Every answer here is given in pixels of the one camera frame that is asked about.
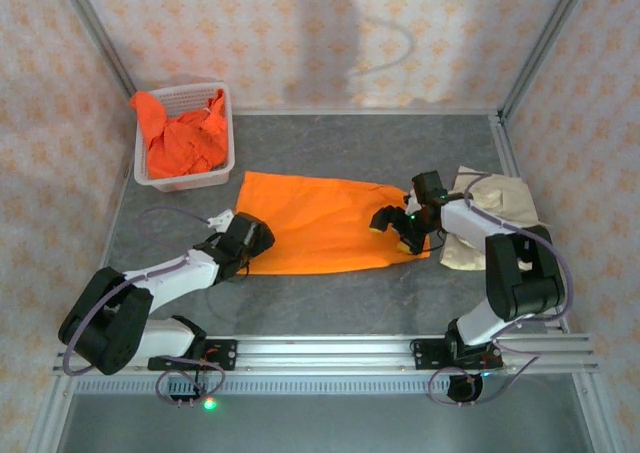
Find slotted cable duct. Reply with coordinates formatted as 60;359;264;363
74;378;576;395

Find light orange shorts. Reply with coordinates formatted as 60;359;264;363
234;170;432;277

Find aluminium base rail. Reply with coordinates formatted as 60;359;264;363
52;335;601;377

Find white plastic basket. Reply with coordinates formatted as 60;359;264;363
132;80;236;193

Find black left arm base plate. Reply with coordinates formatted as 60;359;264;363
147;339;238;372

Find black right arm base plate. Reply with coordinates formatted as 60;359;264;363
409;339;506;372

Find black round cable plug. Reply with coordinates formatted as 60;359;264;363
446;374;487;405

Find red-orange shorts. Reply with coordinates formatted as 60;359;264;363
130;88;231;180

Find aluminium frame post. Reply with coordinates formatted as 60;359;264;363
499;0;595;119
53;0;137;105

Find cream shorts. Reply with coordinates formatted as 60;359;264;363
438;165;540;272

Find aluminium side rail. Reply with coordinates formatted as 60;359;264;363
489;113;524;179

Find aluminium frame crossbar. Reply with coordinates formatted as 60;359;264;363
232;105;502;117

